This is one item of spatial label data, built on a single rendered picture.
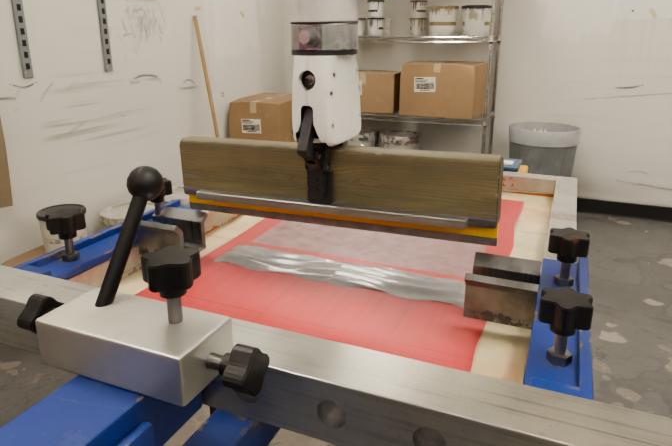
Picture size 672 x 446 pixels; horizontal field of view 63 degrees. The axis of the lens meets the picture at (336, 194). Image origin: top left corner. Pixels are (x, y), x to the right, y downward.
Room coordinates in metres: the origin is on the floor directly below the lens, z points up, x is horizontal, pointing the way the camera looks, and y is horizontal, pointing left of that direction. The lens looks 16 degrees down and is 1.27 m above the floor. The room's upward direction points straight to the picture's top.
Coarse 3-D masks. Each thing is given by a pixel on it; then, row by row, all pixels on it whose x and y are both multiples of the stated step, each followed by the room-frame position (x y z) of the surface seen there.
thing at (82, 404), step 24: (72, 384) 0.32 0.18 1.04; (96, 384) 0.32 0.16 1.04; (48, 408) 0.29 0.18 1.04; (72, 408) 0.29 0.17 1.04; (96, 408) 0.29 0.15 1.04; (120, 408) 0.29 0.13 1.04; (144, 408) 0.30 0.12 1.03; (168, 408) 0.32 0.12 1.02; (192, 408) 0.35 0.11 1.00; (0, 432) 0.27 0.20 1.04; (24, 432) 0.27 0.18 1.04; (48, 432) 0.27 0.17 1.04; (72, 432) 0.27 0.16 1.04; (96, 432) 0.27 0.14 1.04; (120, 432) 0.28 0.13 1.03; (168, 432) 0.32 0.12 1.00
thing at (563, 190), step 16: (512, 176) 1.07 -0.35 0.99; (528, 176) 1.07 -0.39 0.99; (544, 176) 1.07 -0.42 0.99; (560, 176) 1.07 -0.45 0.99; (512, 192) 1.07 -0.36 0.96; (528, 192) 1.06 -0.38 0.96; (544, 192) 1.04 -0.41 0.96; (560, 192) 0.95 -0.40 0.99; (576, 192) 0.95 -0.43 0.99; (560, 208) 0.86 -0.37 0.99; (576, 208) 0.86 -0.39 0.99; (208, 224) 0.84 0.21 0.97; (560, 224) 0.78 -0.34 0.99; (576, 224) 0.78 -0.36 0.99; (544, 256) 0.66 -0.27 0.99; (80, 272) 0.61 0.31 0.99; (96, 272) 0.63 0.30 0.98; (128, 272) 0.67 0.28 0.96
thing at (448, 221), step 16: (208, 192) 0.68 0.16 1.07; (224, 192) 0.68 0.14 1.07; (288, 208) 0.63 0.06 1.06; (304, 208) 0.62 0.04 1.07; (320, 208) 0.61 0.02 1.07; (336, 208) 0.61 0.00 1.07; (352, 208) 0.60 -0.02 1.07; (368, 208) 0.60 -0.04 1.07; (384, 208) 0.60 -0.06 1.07; (432, 224) 0.56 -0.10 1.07; (448, 224) 0.56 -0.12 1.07; (464, 224) 0.55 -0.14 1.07
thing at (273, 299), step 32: (256, 224) 0.88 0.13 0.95; (288, 224) 0.88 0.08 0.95; (320, 256) 0.74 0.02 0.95; (352, 256) 0.74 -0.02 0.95; (192, 288) 0.64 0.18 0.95; (224, 288) 0.64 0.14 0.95; (256, 288) 0.64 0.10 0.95; (288, 288) 0.64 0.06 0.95; (320, 288) 0.64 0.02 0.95; (256, 320) 0.56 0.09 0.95; (288, 320) 0.56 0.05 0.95
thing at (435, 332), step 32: (512, 224) 0.88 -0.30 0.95; (384, 256) 0.74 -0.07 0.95; (416, 256) 0.74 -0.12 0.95; (448, 256) 0.74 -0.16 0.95; (352, 288) 0.64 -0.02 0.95; (320, 320) 0.56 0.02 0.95; (352, 320) 0.56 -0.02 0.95; (384, 320) 0.56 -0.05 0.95; (416, 320) 0.56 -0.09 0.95; (448, 320) 0.56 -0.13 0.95; (480, 320) 0.56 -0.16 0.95; (384, 352) 0.49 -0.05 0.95; (416, 352) 0.49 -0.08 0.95; (448, 352) 0.49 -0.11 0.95
